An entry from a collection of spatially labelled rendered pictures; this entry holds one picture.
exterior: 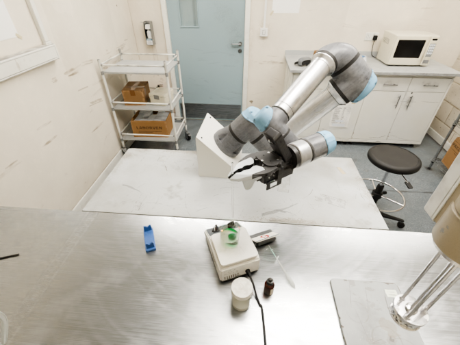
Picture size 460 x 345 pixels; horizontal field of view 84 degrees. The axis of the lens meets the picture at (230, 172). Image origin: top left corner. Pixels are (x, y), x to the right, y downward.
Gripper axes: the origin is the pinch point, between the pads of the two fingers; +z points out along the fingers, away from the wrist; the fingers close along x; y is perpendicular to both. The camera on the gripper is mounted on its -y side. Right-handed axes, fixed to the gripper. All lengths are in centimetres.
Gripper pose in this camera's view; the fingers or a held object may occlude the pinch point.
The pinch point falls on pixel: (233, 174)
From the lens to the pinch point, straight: 64.5
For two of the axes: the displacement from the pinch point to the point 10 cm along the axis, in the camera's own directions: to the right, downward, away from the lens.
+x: -5.2, -5.3, 6.6
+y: 0.1, 7.8, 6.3
